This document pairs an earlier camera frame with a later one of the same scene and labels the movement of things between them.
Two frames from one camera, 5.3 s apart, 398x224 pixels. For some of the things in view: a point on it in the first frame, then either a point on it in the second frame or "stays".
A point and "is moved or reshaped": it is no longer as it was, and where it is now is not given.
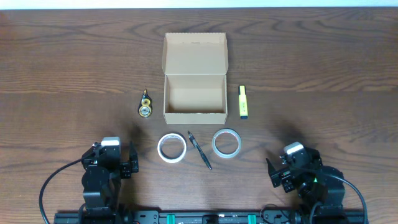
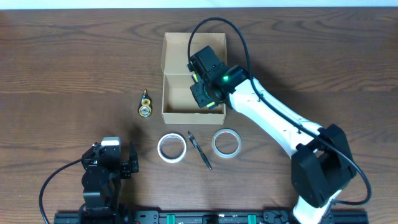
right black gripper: [284, 175] to [199, 99]
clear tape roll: [230, 131] stays
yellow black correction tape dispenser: [145, 106] stays
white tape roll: [169, 158] stays
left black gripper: [133, 166] stays
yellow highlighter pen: [242, 102] is moved or reshaped
